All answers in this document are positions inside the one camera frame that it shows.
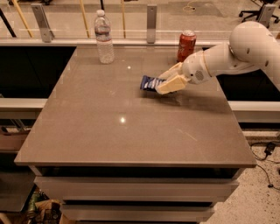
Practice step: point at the metal railing post right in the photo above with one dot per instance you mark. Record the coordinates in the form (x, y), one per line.
(266, 14)

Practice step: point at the metal railing post left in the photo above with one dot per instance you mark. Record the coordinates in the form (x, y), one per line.
(43, 25)

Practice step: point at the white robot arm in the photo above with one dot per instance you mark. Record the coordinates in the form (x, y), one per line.
(251, 46)

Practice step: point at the grey drawer cabinet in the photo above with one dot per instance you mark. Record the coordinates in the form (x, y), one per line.
(138, 196)

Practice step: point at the red soda can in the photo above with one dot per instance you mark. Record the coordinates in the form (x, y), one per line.
(186, 45)

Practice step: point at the blue rxbar blueberry wrapper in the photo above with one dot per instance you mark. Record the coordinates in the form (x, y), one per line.
(150, 83)

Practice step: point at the cardboard boxes on floor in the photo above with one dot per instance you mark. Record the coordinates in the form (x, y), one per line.
(38, 209)

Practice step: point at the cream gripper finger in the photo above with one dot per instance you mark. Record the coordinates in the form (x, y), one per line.
(171, 83)
(173, 71)

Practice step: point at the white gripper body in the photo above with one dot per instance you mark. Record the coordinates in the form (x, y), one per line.
(194, 68)

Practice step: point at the black power adapter with cable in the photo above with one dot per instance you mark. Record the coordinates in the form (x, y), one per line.
(262, 152)

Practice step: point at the black office chair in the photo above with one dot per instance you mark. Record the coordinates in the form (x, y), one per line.
(246, 14)

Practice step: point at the clear plastic water bottle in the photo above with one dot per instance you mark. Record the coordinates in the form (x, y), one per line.
(102, 31)

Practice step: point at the metal railing post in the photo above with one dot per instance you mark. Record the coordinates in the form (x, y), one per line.
(151, 23)
(43, 25)
(266, 14)

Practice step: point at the metal railing post middle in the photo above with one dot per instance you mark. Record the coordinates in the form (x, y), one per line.
(151, 23)

